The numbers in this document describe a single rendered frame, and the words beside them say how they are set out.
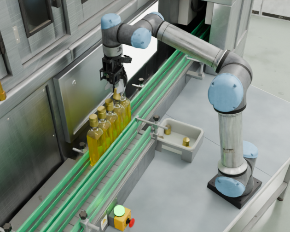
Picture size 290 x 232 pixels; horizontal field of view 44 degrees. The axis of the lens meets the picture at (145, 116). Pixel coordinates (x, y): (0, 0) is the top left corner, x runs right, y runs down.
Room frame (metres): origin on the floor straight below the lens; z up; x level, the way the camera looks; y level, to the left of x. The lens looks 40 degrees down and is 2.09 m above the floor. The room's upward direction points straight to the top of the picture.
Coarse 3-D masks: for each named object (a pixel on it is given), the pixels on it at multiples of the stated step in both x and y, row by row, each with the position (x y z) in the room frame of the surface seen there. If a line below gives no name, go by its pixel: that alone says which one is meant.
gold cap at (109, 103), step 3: (105, 99) 1.21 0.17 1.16; (108, 99) 1.21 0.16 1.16; (111, 99) 1.21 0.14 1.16; (105, 102) 1.19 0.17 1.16; (108, 102) 1.19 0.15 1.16; (111, 102) 1.19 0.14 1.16; (105, 105) 1.20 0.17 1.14; (108, 105) 1.19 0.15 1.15; (111, 105) 1.19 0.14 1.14; (105, 108) 1.20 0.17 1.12; (108, 108) 1.19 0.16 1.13; (111, 108) 1.19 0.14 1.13
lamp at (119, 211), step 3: (117, 207) 0.88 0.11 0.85; (120, 207) 0.88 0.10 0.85; (123, 207) 0.89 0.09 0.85; (114, 210) 0.87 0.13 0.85; (117, 210) 0.87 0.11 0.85; (120, 210) 0.87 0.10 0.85; (123, 210) 0.87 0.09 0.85; (114, 213) 0.87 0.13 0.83; (117, 213) 0.86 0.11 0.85; (120, 213) 0.86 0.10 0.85; (123, 213) 0.87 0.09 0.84; (117, 216) 0.86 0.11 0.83; (120, 216) 0.86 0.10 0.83
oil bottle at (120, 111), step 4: (120, 104) 1.27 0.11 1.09; (116, 108) 1.24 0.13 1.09; (120, 108) 1.24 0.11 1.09; (124, 108) 1.26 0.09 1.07; (116, 112) 1.23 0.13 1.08; (120, 112) 1.23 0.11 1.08; (124, 112) 1.26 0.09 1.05; (120, 116) 1.22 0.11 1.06; (124, 116) 1.25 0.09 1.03; (120, 120) 1.22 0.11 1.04; (124, 120) 1.25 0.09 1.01; (120, 124) 1.22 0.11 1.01; (124, 124) 1.25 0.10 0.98; (120, 128) 1.22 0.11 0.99; (120, 132) 1.22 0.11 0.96
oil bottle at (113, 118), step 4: (108, 116) 1.18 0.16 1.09; (112, 116) 1.18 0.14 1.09; (116, 116) 1.20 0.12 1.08; (112, 120) 1.17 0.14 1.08; (116, 120) 1.20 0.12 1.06; (112, 124) 1.17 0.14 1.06; (116, 124) 1.19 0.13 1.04; (112, 128) 1.17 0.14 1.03; (116, 128) 1.19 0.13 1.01; (112, 132) 1.17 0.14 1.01; (116, 132) 1.19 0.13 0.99; (112, 136) 1.17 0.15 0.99; (116, 136) 1.19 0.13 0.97
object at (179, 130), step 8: (168, 120) 1.46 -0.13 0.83; (176, 120) 1.45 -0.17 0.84; (160, 128) 1.39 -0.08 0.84; (176, 128) 1.43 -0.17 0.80; (184, 128) 1.41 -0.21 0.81; (192, 128) 1.39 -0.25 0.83; (200, 128) 1.38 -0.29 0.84; (168, 136) 1.40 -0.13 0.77; (176, 136) 1.40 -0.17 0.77; (184, 136) 1.40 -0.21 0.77; (192, 136) 1.39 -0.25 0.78; (200, 136) 1.32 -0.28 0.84; (176, 144) 1.27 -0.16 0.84; (192, 144) 1.34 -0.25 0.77
